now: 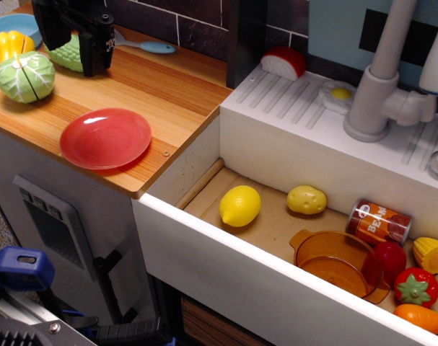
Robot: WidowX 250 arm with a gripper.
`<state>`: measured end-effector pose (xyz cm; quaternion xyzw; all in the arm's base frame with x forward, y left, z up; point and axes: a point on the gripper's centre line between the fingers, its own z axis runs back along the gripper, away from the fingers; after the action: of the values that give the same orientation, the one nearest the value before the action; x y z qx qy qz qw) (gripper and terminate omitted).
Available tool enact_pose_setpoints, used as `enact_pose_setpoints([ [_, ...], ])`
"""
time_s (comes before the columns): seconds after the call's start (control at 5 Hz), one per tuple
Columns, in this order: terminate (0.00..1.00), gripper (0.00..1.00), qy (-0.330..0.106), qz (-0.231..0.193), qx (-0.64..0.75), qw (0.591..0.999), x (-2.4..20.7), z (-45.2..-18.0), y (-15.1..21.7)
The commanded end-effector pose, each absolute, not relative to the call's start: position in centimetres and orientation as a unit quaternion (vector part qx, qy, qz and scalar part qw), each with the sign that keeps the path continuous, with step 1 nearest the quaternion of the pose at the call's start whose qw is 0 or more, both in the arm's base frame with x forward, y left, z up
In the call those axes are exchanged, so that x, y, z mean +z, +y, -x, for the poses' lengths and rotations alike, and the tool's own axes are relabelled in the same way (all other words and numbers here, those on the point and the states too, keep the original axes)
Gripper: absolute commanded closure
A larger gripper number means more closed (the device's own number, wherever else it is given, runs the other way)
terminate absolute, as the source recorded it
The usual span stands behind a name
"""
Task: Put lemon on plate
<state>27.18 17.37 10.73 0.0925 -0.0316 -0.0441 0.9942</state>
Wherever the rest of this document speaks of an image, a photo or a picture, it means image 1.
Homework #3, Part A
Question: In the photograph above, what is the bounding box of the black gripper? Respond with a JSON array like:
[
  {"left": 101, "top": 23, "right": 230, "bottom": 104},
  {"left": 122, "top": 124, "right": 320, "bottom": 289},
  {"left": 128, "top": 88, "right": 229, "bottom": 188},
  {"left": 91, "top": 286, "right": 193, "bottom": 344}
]
[{"left": 32, "top": 0, "right": 115, "bottom": 77}]

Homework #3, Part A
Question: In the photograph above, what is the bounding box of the yellow toy lemon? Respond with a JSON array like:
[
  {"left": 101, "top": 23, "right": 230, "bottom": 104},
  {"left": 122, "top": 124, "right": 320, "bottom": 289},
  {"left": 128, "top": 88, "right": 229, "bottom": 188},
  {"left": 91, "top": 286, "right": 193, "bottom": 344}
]
[{"left": 219, "top": 185, "right": 262, "bottom": 227}]

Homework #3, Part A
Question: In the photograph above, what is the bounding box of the red plastic plate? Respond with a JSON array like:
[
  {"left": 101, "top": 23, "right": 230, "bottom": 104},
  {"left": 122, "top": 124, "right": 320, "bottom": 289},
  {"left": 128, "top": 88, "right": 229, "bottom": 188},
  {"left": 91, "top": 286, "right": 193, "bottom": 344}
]
[{"left": 60, "top": 108, "right": 152, "bottom": 170}]

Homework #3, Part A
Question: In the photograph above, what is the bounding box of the green toy bitter gourd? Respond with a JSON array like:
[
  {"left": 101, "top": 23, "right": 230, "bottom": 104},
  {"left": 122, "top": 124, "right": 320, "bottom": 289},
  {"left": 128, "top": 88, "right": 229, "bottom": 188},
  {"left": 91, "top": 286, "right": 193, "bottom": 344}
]
[{"left": 45, "top": 34, "right": 84, "bottom": 73}]

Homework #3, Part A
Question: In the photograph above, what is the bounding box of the blue plastic bowl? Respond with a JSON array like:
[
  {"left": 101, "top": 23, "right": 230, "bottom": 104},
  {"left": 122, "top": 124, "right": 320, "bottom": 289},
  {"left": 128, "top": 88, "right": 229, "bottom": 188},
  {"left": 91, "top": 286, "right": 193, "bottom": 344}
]
[{"left": 0, "top": 14, "right": 43, "bottom": 48}]

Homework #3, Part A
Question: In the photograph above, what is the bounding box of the green toy cabbage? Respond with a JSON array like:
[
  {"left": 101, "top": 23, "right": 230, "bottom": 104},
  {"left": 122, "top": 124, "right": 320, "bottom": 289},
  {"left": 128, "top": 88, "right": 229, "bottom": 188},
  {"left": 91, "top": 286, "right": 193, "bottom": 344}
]
[{"left": 0, "top": 51, "right": 56, "bottom": 104}]

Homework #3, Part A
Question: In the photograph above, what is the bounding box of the yellow toy bell pepper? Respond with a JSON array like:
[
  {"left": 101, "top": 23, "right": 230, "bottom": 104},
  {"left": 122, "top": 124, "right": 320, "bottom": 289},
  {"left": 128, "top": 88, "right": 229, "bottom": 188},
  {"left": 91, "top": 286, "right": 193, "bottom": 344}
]
[{"left": 0, "top": 30, "right": 35, "bottom": 63}]

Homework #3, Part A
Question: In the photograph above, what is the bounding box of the wooden countertop cabinet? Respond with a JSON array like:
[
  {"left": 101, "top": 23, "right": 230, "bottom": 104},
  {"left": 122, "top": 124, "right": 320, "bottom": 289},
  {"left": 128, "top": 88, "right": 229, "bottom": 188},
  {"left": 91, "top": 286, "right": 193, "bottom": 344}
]
[{"left": 0, "top": 47, "right": 230, "bottom": 324}]

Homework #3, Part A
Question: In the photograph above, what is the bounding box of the grey oven door panel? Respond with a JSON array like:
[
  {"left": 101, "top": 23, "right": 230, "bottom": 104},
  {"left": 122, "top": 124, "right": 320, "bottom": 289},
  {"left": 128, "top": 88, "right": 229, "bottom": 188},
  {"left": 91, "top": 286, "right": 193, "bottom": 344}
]
[{"left": 13, "top": 175, "right": 97, "bottom": 282}]

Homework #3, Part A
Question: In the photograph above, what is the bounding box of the blue clamp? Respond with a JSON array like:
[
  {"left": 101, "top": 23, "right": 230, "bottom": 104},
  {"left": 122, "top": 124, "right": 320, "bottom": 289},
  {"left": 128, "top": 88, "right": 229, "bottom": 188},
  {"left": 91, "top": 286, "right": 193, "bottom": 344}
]
[{"left": 0, "top": 246, "right": 56, "bottom": 291}]

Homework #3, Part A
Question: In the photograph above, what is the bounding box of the white sink unit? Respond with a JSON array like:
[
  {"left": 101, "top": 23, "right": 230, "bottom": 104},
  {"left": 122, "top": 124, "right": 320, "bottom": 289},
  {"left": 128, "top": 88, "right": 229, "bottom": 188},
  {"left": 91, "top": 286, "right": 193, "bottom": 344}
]
[{"left": 133, "top": 68, "right": 438, "bottom": 345}]

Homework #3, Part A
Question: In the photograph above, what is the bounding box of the toy fried egg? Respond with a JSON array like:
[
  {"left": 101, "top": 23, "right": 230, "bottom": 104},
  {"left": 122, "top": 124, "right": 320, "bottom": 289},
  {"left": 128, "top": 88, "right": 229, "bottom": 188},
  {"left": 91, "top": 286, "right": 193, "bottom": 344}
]
[{"left": 318, "top": 81, "right": 356, "bottom": 115}]

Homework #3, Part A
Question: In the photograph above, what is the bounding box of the yellow toy potato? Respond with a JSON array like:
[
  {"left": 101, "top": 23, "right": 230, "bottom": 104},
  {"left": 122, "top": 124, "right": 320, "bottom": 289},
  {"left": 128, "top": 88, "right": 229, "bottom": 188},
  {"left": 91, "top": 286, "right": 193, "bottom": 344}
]
[{"left": 286, "top": 185, "right": 328, "bottom": 215}]

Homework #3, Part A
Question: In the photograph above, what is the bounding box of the grey toy faucet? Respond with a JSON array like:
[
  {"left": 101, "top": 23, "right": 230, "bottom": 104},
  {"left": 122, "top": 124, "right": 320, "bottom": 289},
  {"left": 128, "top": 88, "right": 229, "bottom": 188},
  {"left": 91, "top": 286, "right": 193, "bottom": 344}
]
[{"left": 343, "top": 1, "right": 437, "bottom": 142}]

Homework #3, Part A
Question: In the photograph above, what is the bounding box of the orange transparent pot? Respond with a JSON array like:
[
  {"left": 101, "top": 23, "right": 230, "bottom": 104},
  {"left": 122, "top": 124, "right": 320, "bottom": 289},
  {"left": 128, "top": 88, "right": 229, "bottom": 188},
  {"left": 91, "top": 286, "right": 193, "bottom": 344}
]
[{"left": 289, "top": 229, "right": 390, "bottom": 304}]

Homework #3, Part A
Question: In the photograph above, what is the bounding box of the orange beans can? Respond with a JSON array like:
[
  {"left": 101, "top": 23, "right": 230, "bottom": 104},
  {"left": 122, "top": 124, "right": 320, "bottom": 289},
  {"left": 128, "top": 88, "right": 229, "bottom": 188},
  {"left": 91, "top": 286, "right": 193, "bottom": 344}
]
[{"left": 346, "top": 198, "right": 413, "bottom": 246}]

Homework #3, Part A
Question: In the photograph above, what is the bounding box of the red toy apple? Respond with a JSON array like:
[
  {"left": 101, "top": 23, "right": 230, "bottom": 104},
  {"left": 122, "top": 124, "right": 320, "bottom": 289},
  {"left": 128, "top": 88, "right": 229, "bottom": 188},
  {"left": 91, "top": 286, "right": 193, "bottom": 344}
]
[{"left": 374, "top": 241, "right": 407, "bottom": 288}]

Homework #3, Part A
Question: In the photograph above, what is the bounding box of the yellow toy corn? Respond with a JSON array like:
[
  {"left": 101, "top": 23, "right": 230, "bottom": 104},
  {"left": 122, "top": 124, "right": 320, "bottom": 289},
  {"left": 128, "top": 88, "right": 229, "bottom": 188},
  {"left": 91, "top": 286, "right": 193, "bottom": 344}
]
[{"left": 413, "top": 237, "right": 438, "bottom": 274}]

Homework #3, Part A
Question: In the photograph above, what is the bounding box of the red toy tomato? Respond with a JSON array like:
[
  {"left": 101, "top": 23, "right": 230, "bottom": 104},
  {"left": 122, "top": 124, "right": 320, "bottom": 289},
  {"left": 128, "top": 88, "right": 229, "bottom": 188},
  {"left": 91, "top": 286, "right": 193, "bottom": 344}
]
[{"left": 394, "top": 267, "right": 438, "bottom": 308}]

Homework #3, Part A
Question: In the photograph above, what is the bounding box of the orange toy carrot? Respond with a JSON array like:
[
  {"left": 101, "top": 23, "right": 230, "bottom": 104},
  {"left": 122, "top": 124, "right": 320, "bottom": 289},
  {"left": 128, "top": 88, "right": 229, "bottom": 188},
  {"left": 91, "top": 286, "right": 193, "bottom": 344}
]
[{"left": 393, "top": 303, "right": 438, "bottom": 334}]

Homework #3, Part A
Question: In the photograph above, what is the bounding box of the grey spatula blue handle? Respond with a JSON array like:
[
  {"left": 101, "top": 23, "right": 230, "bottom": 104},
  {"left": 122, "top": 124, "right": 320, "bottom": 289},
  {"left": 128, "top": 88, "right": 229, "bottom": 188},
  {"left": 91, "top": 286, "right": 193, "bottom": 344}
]
[{"left": 114, "top": 30, "right": 176, "bottom": 54}]

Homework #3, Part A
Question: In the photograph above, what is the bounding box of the black oven handle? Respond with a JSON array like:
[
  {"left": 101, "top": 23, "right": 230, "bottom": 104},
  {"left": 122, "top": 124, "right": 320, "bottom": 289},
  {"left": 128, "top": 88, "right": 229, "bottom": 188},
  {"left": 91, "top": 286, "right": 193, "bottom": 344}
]
[{"left": 92, "top": 250, "right": 138, "bottom": 324}]

